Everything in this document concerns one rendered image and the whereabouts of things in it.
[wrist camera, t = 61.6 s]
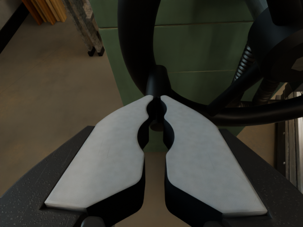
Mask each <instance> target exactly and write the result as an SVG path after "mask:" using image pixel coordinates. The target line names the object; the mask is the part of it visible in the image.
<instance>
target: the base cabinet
mask: <svg viewBox="0 0 303 227"><path fill-rule="evenodd" d="M253 22H254V21H238V22H218V23H190V24H170V25H155V27H154V35H153V51H154V57H155V62H156V64H157V65H163V66H165V67H166V69H167V73H168V77H169V80H170V84H171V89H172V90H174V91H175V92H176V93H178V94H179V95H181V96H182V97H184V98H186V99H188V100H191V101H193V102H196V103H200V104H204V105H209V104H210V103H211V102H212V101H213V100H214V99H215V98H217V97H218V96H219V95H220V94H221V93H222V92H224V91H225V90H226V89H227V88H228V87H229V86H230V85H231V83H232V80H233V78H234V75H235V72H236V70H237V67H238V64H239V61H240V59H241V56H242V53H243V50H244V48H245V46H246V44H247V40H248V33H249V30H250V28H251V26H252V24H253ZM99 33H100V36H101V39H102V42H103V45H104V48H105V51H106V54H107V57H108V60H109V63H110V66H111V69H112V73H113V75H114V78H115V82H116V85H117V87H118V90H119V94H120V97H121V100H122V103H123V106H126V105H128V104H130V103H132V102H135V101H137V100H138V99H140V98H143V97H144V95H143V94H142V92H141V91H140V90H139V89H138V88H137V86H136V85H135V83H134V82H133V80H132V78H131V76H130V74H129V72H128V70H127V68H126V65H125V63H124V59H123V56H122V53H121V48H120V44H119V36H118V27H102V28H100V27H99ZM262 80H263V78H262V79H261V80H260V81H258V82H257V83H256V84H254V85H253V86H252V87H250V88H249V89H247V90H246V91H245V92H244V94H243V97H242V99H241V101H252V99H253V97H254V95H255V93H256V91H257V89H258V88H259V86H260V84H261V82H262ZM217 127H218V128H219V129H227V130H229V131H230V132H231V133H232V134H233V135H235V136H237V135H238V134H239V133H240V132H241V131H242V130H243V129H244V128H245V126H244V127H220V126H217ZM167 151H168V148H167V147H166V145H165V144H164V142H163V132H156V131H153V130H152V129H151V128H150V127H149V142H148V143H147V144H146V146H145V147H144V148H143V152H167Z"/></svg>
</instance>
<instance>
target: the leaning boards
mask: <svg viewBox="0 0 303 227"><path fill-rule="evenodd" d="M21 1H22V2H23V3H24V5H25V6H26V8H27V9H28V11H29V12H30V14H31V15H32V16H33V18H34V19H35V21H36V22H37V24H38V25H41V24H42V22H43V21H44V22H47V21H48V22H50V23H51V24H52V25H54V23H55V22H56V20H57V21H61V22H65V20H66V18H67V16H66V14H65V13H66V10H65V6H64V5H63V3H62V1H61V0H21Z"/></svg>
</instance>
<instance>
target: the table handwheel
mask: <svg viewBox="0 0 303 227"><path fill-rule="evenodd" d="M244 1H245V3H246V5H247V7H248V10H249V12H250V14H251V16H252V18H253V20H254V22H253V24H252V26H251V28H250V30H249V33H248V44H249V46H250V49H251V51H252V54H253V56H254V58H255V62H254V63H253V64H252V65H251V66H250V67H249V68H248V69H247V70H245V71H244V72H243V73H242V74H241V75H240V76H239V77H238V78H237V79H236V80H235V81H234V82H233V83H232V84H231V85H230V86H229V87H228V88H227V89H226V90H225V91H224V92H222V93H221V94H220V95H219V96H218V97H217V98H215V99H214V100H213V101H212V102H211V103H210V104H209V105H204V104H200V103H196V102H193V101H191V100H188V99H186V98H184V97H182V96H181V95H179V94H178V93H176V92H175V91H174V90H172V93H173V98H174V100H176V101H178V102H180V103H182V104H184V105H186V106H188V107H190V108H192V109H193V110H195V111H197V112H199V113H200V114H202V115H203V116H204V117H206V118H207V119H209V120H210V121H211V122H212V123H213V124H215V125H216V126H220V127H244V126H256V125H263V124H270V123H278V122H283V121H288V120H292V119H297V118H302V117H303V95H300V96H297V97H294V98H291V99H287V100H283V101H279V102H275V103H270V104H263V105H257V106H250V107H237V108H226V106H227V105H228V104H230V103H231V102H232V101H233V100H235V99H236V98H237V97H238V96H240V95H241V94H242V93H244V92H245V91H246V90H247V89H249V88H250V87H252V86H253V85H254V84H256V83H257V82H258V81H260V80H261V79H262V78H265V79H267V80H270V81H274V82H297V81H301V80H303V0H244ZM160 2H161V0H118V11H117V22H118V36H119V44H120V48H121V53H122V56H123V59H124V63H125V65H126V68H127V70H128V72H129V74H130V76H131V78H132V80H133V82H134V83H135V85H136V86H137V88H138V89H139V90H140V91H141V92H142V94H143V95H144V96H145V93H146V87H147V80H148V76H149V69H150V68H151V67H152V66H154V65H156V62H155V57H154V51H153V35H154V27H155V22H156V16H157V12H158V8H159V5H160Z"/></svg>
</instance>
